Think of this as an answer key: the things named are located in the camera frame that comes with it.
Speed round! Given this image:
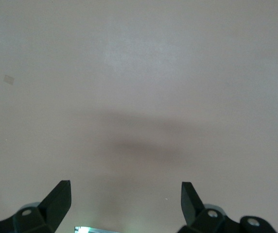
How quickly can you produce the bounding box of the small brown tape square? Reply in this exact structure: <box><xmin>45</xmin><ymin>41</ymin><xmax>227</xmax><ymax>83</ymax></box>
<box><xmin>3</xmin><ymin>75</ymin><xmax>16</xmax><ymax>86</ymax></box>

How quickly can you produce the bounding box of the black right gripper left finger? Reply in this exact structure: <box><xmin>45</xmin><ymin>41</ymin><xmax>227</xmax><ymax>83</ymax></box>
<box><xmin>0</xmin><ymin>180</ymin><xmax>72</xmax><ymax>233</ymax></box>

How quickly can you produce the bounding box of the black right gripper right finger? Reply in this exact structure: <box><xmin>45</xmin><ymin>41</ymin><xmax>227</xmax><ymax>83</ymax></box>
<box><xmin>181</xmin><ymin>181</ymin><xmax>276</xmax><ymax>233</ymax></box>

